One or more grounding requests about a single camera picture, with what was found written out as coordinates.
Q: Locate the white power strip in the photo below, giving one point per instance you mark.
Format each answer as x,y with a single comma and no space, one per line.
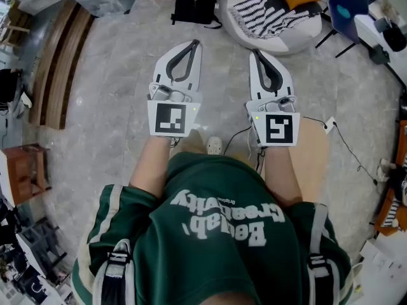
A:
330,125

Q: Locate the blue chair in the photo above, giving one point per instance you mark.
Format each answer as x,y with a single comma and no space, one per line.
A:
349,24

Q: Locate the reddish brown wooden stool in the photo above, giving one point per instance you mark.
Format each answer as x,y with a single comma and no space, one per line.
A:
25,170

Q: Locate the person's left forearm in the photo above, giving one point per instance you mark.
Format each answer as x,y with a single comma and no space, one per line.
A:
149,167

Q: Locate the person's right forearm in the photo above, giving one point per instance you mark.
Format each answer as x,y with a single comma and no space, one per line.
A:
281,180

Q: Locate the black round bag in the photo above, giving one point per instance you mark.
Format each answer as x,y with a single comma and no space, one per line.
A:
395,38

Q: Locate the black backpack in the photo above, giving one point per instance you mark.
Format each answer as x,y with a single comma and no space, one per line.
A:
194,2

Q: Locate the person's right white shoe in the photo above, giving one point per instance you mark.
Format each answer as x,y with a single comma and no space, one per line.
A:
215,145

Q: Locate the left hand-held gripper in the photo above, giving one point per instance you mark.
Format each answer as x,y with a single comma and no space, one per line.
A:
170,119

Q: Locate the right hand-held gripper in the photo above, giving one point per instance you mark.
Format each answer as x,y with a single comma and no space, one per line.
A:
280,129

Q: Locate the brown wooden platform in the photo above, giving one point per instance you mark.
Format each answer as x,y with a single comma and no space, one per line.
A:
54,75

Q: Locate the dark grey bin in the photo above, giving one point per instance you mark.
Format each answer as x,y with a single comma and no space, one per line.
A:
380,55

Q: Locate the person's green shirt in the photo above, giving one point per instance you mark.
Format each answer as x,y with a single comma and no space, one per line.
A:
206,265

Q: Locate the teal cloth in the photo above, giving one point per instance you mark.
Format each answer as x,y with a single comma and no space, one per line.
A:
342,10

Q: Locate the grey pot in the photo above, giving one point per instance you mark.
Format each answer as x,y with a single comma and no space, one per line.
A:
381,24

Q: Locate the person's khaki shorts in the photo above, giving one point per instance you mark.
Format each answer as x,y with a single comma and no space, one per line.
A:
190,143

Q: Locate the black white striped blanket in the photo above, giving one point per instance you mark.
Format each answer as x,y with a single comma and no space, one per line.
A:
270,14

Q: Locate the white beanbag chair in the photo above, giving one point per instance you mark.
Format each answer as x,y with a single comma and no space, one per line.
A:
276,44

